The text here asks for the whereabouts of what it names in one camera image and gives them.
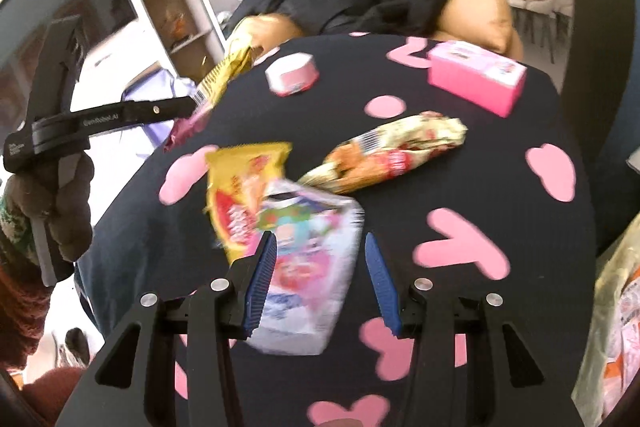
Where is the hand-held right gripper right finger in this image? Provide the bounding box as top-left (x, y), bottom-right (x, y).
top-left (364, 233), bottom-right (586, 427)

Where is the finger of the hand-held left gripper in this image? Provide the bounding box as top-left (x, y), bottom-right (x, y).
top-left (119, 97), bottom-right (198, 128)

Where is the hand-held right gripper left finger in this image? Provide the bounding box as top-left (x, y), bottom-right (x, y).
top-left (55, 231), bottom-right (278, 427)

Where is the pink white snack packet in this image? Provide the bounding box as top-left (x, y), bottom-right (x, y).
top-left (245, 179), bottom-right (366, 355)

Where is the gold foil snack wrapper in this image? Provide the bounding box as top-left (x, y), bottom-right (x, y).
top-left (162, 19), bottom-right (281, 152)

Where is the yellowish plastic bag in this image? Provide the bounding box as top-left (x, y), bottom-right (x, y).
top-left (585, 212), bottom-right (640, 427)

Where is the person's left forearm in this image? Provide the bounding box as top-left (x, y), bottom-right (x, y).
top-left (0, 194), bottom-right (51, 373)

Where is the person's left hand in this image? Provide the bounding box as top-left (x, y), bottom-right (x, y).
top-left (7, 152), bottom-right (96, 280)

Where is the purple cloth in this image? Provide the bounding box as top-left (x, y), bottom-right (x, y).
top-left (122, 67), bottom-right (201, 148)

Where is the white low cabinet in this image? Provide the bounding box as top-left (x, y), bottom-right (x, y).
top-left (70, 19), bottom-right (168, 110)

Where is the yellow orange snack packet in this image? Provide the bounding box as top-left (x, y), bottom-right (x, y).
top-left (202, 142), bottom-right (293, 265)

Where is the golden shelf ornament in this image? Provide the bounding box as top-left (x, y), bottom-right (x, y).
top-left (162, 4), bottom-right (196, 38)

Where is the black pink print tablecloth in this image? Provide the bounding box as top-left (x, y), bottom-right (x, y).
top-left (75, 32), bottom-right (598, 427)

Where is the long beige snack packet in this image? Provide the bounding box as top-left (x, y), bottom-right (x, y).
top-left (297, 111), bottom-right (469, 195)

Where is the small pink round cup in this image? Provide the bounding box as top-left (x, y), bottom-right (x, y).
top-left (264, 53), bottom-right (321, 98)

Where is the dark shoe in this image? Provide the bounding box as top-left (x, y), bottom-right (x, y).
top-left (64, 327), bottom-right (92, 365)

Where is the pink plastic box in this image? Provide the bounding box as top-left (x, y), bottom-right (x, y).
top-left (427, 39), bottom-right (528, 118)

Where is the person's reddish brown clothing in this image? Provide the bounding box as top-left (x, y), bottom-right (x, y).
top-left (22, 367), bottom-right (87, 425)

